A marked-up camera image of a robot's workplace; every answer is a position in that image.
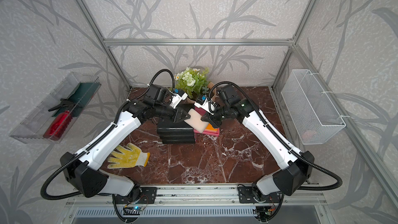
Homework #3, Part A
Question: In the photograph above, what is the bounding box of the pink top drawer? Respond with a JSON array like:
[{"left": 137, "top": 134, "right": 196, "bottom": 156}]
[{"left": 194, "top": 106, "right": 220, "bottom": 136}]

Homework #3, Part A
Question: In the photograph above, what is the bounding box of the orange white sponge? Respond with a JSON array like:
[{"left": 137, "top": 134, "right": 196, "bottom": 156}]
[{"left": 185, "top": 109, "right": 209, "bottom": 133}]

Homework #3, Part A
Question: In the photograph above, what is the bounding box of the black mini drawer cabinet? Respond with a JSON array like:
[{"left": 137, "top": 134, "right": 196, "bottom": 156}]
[{"left": 157, "top": 117, "right": 196, "bottom": 144}]

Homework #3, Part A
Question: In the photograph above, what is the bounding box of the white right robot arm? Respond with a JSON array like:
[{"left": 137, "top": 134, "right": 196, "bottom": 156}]
[{"left": 195, "top": 82, "right": 343, "bottom": 200}]

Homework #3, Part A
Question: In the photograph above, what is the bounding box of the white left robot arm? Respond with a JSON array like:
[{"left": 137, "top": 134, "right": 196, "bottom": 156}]
[{"left": 40, "top": 69, "right": 190, "bottom": 201}]

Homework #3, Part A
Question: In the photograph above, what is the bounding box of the beige ribbed flower pot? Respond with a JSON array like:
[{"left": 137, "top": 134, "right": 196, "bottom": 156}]
[{"left": 181, "top": 82, "right": 217, "bottom": 104}]

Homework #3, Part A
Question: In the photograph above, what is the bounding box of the artificial green flower plant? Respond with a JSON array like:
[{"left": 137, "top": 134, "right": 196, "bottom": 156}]
[{"left": 174, "top": 67, "right": 209, "bottom": 100}]

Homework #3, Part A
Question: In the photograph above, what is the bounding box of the yellow white work glove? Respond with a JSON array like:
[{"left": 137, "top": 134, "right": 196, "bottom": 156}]
[{"left": 107, "top": 143, "right": 150, "bottom": 169}]

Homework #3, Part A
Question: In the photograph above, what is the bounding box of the dark green pad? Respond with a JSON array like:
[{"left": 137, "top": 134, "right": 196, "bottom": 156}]
[{"left": 48, "top": 83, "right": 101, "bottom": 118}]

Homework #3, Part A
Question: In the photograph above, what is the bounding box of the pink item in basket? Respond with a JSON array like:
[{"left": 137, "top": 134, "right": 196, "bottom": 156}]
[{"left": 301, "top": 130, "right": 317, "bottom": 144}]

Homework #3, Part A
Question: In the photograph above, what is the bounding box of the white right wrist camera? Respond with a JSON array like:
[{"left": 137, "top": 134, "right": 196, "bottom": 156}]
[{"left": 194, "top": 95, "right": 217, "bottom": 115}]

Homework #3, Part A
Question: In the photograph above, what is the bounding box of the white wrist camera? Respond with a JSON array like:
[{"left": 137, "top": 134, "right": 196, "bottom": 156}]
[
  {"left": 170, "top": 89, "right": 188, "bottom": 109},
  {"left": 194, "top": 95, "right": 217, "bottom": 115}
]

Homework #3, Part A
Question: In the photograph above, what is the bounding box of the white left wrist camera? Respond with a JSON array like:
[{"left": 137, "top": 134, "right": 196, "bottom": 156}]
[{"left": 170, "top": 89, "right": 188, "bottom": 109}]

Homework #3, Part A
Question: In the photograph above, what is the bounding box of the white wire mesh basket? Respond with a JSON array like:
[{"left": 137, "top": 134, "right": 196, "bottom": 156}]
[{"left": 282, "top": 69, "right": 346, "bottom": 145}]

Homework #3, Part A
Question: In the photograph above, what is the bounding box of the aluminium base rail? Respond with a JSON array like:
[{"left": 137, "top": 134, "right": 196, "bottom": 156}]
[{"left": 58, "top": 184, "right": 334, "bottom": 224}]

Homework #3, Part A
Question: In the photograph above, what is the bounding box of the red handled garden tool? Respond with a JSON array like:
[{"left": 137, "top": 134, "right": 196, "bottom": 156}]
[{"left": 43, "top": 111, "right": 72, "bottom": 141}]

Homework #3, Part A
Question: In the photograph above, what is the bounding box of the clear plastic wall tray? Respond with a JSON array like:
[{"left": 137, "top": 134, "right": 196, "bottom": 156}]
[{"left": 9, "top": 73, "right": 101, "bottom": 144}]

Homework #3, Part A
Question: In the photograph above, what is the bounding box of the aluminium cage frame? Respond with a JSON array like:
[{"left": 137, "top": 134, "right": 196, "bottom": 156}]
[{"left": 74, "top": 0, "right": 398, "bottom": 207}]

